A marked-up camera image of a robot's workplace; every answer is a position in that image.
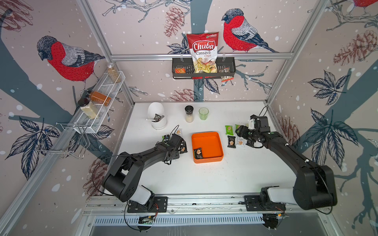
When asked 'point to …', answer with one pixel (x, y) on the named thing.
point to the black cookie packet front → (198, 153)
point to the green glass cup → (203, 113)
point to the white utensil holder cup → (157, 108)
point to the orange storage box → (210, 142)
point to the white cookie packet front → (179, 132)
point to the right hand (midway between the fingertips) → (238, 130)
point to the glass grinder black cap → (189, 110)
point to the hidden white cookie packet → (183, 149)
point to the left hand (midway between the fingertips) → (175, 151)
